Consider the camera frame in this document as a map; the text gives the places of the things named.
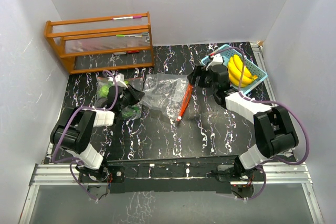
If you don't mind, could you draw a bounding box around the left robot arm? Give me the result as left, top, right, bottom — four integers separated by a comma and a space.
50, 84, 145, 182

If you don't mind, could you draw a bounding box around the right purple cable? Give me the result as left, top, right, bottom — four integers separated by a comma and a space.
215, 47, 310, 201

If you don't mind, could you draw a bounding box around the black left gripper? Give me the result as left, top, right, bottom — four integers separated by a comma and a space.
118, 83, 144, 111

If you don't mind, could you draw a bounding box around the clear zip bag red seal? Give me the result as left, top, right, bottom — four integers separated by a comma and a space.
139, 73, 189, 121

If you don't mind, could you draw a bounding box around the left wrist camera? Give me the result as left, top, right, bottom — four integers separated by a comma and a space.
112, 73, 128, 88

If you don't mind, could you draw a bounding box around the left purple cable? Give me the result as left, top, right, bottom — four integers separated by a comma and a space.
51, 69, 119, 201

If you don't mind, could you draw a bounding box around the clear bag with green food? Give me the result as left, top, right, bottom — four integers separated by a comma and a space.
94, 77, 143, 120

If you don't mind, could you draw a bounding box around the purple cable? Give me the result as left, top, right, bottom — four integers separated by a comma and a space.
215, 47, 310, 201
51, 69, 119, 201

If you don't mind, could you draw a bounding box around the yellow fake banana bunch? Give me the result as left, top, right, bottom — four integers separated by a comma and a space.
227, 55, 258, 87

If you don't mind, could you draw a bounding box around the orange wooden rack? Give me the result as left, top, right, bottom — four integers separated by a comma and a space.
44, 12, 155, 74

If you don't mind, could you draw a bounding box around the aluminium frame rail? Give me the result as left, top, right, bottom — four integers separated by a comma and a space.
29, 163, 312, 186

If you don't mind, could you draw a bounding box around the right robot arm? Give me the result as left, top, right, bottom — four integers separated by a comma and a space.
187, 65, 299, 180

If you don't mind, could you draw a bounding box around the light blue plastic basket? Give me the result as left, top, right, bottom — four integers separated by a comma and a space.
201, 44, 268, 94

